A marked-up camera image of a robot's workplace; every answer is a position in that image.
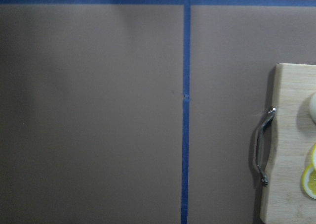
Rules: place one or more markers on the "white steamed bun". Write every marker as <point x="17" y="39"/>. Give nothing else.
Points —
<point x="312" y="107"/>

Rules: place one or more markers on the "lemon slice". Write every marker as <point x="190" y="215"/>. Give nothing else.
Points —
<point x="308" y="181"/>

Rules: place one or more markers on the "bamboo cutting board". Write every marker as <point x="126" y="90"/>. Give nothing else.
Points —
<point x="293" y="135"/>

